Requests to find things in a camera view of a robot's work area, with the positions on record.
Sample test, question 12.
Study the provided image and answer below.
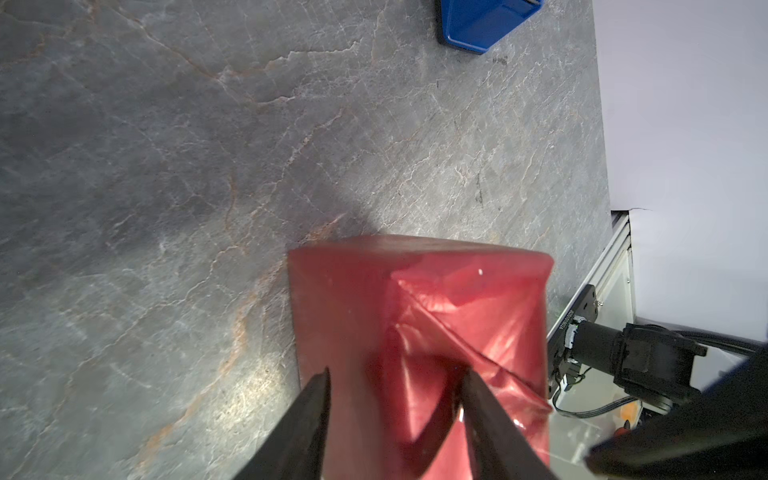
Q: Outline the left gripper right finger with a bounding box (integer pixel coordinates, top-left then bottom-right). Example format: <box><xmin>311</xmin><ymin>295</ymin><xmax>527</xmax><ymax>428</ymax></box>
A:
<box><xmin>460</xmin><ymin>370</ymin><xmax>556</xmax><ymax>480</ymax></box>

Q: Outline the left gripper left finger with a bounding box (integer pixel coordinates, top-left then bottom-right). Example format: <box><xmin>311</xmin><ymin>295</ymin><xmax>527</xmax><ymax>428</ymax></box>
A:
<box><xmin>234</xmin><ymin>369</ymin><xmax>331</xmax><ymax>480</ymax></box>

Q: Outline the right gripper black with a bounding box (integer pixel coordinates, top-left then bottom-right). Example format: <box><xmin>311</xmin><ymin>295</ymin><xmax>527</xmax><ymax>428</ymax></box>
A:
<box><xmin>584</xmin><ymin>347</ymin><xmax>767</xmax><ymax>479</ymax></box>

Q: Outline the dark red wrapping paper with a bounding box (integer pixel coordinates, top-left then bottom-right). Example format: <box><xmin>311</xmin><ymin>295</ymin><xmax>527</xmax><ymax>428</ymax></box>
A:
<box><xmin>287</xmin><ymin>235</ymin><xmax>554</xmax><ymax>479</ymax></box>

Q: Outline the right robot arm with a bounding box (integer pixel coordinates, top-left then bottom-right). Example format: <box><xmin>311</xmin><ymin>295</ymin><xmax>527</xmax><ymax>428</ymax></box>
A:
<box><xmin>559</xmin><ymin>321</ymin><xmax>767</xmax><ymax>479</ymax></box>

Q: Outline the blue tape dispenser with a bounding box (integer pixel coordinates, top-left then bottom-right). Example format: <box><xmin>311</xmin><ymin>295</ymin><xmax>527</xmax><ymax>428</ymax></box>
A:
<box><xmin>436</xmin><ymin>0</ymin><xmax>545</xmax><ymax>55</ymax></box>

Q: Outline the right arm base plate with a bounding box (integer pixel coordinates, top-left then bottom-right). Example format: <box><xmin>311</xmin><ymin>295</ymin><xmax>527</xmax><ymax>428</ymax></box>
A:
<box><xmin>547</xmin><ymin>284</ymin><xmax>599</xmax><ymax>399</ymax></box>

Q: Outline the aluminium front rail frame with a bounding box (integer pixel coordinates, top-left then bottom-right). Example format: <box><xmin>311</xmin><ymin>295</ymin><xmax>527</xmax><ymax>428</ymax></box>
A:
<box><xmin>549</xmin><ymin>212</ymin><xmax>642</xmax><ymax>479</ymax></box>

